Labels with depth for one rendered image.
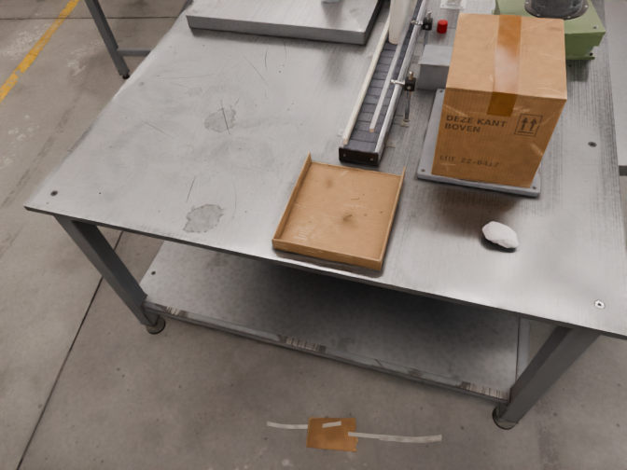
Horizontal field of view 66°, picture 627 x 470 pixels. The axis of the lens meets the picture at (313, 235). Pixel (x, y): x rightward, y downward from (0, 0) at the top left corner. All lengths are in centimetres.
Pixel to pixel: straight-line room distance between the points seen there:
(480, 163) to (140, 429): 148
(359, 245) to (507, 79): 48
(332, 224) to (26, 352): 154
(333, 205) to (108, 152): 70
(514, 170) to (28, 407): 189
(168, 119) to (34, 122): 187
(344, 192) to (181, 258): 93
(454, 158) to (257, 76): 75
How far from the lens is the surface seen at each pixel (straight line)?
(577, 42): 176
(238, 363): 195
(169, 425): 195
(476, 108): 113
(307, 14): 185
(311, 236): 117
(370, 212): 121
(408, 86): 136
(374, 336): 170
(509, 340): 177
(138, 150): 151
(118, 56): 334
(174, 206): 132
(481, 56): 120
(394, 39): 166
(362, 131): 135
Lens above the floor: 177
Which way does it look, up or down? 53 degrees down
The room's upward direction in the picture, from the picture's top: 7 degrees counter-clockwise
